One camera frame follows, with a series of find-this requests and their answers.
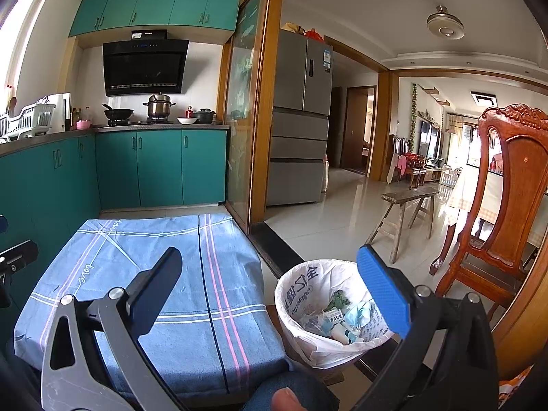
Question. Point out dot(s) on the green wrapper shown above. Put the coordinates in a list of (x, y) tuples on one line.
[(338, 300)]

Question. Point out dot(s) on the white bowl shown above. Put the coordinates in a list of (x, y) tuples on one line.
[(187, 120)]

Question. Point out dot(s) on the red bag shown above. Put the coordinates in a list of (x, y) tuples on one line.
[(314, 35)]

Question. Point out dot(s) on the gas stove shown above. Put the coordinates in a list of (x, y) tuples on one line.
[(141, 122)]

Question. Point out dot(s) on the teal cabinets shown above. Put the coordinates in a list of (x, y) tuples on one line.
[(162, 4), (158, 167)]

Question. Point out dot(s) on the carved red-brown wooden chair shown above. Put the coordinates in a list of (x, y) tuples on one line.
[(526, 171)]

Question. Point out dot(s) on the light blue plastic bag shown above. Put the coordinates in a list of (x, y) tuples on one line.
[(359, 314)]

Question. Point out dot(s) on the ceiling fan light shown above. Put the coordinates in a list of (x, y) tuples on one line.
[(445, 25)]

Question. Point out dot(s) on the white dish rack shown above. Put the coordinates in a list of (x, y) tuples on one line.
[(30, 120)]

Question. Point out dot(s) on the wood-framed sliding glass door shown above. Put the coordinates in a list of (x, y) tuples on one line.
[(242, 115)]

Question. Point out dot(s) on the teal upper cabinets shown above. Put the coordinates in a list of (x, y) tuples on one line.
[(162, 4)]

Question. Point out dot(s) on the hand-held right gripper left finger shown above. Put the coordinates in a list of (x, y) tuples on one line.
[(154, 295)]

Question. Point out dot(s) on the white kitchen appliance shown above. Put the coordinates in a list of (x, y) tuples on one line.
[(60, 111)]

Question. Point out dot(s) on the white-lined trash bin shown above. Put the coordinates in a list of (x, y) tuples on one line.
[(299, 291)]

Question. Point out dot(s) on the television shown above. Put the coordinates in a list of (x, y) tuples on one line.
[(430, 139)]

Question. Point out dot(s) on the brown wooden door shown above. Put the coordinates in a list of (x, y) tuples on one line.
[(355, 128)]

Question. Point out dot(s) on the wooden bench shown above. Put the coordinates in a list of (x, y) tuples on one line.
[(411, 195)]

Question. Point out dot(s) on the black cooking pot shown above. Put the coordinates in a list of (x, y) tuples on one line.
[(204, 116)]

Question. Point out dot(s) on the hanging green vine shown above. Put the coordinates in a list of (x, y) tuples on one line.
[(413, 115)]

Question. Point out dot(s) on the pink garment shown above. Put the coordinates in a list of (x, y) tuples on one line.
[(401, 165)]

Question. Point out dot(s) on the blue striped cloth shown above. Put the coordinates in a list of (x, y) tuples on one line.
[(171, 265)]

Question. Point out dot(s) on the black range hood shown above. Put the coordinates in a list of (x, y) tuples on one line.
[(145, 66)]

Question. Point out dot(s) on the yellow bag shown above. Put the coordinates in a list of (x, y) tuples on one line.
[(294, 28)]

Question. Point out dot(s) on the white baby fence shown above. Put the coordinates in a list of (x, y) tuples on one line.
[(451, 175)]

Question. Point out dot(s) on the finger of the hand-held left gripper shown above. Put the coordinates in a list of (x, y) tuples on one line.
[(21, 252), (3, 223)]

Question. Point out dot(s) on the steel stock pot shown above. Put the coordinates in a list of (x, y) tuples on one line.
[(159, 106)]

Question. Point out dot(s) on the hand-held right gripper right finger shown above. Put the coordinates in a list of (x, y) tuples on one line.
[(383, 291)]

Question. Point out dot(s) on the orange patterned cloth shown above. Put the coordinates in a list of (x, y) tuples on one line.
[(513, 389)]

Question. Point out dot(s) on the black wok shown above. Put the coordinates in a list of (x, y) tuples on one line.
[(120, 114)]

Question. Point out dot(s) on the dining table with cloth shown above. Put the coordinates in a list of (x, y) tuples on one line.
[(458, 197)]

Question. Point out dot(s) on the person's leg in jeans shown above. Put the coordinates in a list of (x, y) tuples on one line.
[(265, 383)]

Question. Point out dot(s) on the person's right hand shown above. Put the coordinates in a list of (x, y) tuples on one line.
[(287, 400)]

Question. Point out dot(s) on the pink container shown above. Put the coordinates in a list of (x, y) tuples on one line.
[(83, 125)]

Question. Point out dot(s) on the silver refrigerator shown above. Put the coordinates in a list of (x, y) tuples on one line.
[(299, 145)]

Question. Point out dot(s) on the teal lower cabinets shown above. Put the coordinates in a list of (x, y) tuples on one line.
[(158, 167)]

